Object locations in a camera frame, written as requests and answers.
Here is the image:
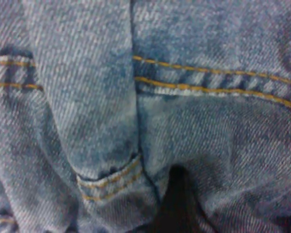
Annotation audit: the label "blue denim shorts with print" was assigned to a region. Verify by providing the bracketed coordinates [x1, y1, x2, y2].
[0, 0, 291, 233]

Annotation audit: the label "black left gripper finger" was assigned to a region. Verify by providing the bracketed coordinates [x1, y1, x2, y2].
[149, 166, 209, 233]

